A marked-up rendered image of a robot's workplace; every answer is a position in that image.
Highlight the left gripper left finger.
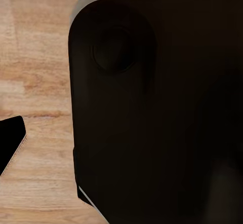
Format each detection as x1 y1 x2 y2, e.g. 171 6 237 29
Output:
0 116 26 176

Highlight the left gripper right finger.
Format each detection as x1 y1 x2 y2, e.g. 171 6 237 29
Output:
227 115 243 155

